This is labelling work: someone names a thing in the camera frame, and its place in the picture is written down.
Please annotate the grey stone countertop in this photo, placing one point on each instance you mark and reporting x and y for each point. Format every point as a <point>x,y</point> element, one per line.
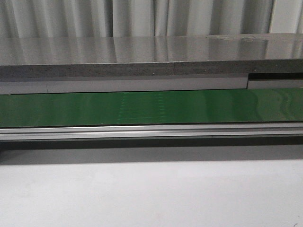
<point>49,58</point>

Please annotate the white pleated curtain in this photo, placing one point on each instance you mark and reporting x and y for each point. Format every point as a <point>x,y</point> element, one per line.
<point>117,18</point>

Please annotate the green conveyor belt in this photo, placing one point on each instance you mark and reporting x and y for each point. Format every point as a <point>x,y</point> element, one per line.
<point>155,107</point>

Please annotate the aluminium conveyor frame rail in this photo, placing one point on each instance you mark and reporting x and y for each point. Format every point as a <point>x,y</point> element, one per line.
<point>151,131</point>

